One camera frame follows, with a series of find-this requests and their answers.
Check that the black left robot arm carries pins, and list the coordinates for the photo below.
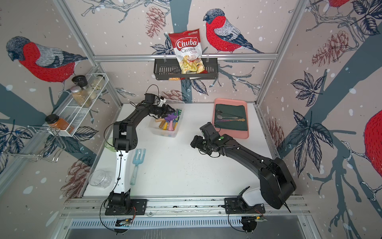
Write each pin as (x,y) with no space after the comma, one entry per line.
(125,139)

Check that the pink tray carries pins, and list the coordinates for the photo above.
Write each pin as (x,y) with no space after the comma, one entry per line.
(232,133)

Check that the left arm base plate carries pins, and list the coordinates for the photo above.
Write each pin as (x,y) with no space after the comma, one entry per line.
(137,206)

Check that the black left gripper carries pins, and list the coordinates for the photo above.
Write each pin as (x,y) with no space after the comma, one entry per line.
(166,111)

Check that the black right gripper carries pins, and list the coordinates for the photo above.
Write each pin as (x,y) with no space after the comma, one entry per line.
(195,143)

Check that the silver lid spice jar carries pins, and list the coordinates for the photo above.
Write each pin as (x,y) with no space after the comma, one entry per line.
(80,96)

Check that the lime rake wooden handle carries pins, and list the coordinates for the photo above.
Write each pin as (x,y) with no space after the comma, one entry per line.
(161,122)

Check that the aluminium frame post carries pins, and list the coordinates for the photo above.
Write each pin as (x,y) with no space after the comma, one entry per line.
(75,29)

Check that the green rake wooden handle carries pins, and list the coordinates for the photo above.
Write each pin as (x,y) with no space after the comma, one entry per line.
(178,114)

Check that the iridescent spoon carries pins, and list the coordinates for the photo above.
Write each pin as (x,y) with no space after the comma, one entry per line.
(227,119)

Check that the purple rake pink handle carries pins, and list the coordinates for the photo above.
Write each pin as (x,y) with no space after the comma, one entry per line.
(171,121)

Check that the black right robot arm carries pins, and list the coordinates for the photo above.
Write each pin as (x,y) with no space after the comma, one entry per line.
(276,182)

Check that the green transparent cup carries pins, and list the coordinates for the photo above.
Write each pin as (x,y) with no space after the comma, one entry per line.
(109,145)

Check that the white wire shelf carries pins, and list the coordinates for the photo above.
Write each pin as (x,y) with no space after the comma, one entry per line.
(75,114)

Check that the clear plastic storage box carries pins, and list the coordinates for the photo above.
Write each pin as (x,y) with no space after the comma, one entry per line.
(153,127)

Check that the red chips bag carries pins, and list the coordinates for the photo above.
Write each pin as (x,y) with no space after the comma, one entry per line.
(188,51)

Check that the orange spice jar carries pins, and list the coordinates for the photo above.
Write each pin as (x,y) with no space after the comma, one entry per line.
(59,123)

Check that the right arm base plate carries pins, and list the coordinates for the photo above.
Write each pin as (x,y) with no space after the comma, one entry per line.
(238,206)

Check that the metal spoon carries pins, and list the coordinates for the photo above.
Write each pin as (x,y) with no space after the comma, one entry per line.
(219,112)

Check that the light blue rake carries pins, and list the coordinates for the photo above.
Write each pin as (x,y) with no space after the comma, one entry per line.
(137,160)

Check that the pale spice jar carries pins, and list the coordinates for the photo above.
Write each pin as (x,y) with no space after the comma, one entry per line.
(98,83)

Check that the black lid spice jar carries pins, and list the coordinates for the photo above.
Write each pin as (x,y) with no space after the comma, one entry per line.
(81,81)

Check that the black wire basket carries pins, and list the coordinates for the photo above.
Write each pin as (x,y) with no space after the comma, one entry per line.
(172,69)

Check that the dark green cloth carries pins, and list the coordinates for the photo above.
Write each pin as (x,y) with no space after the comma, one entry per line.
(232,125)

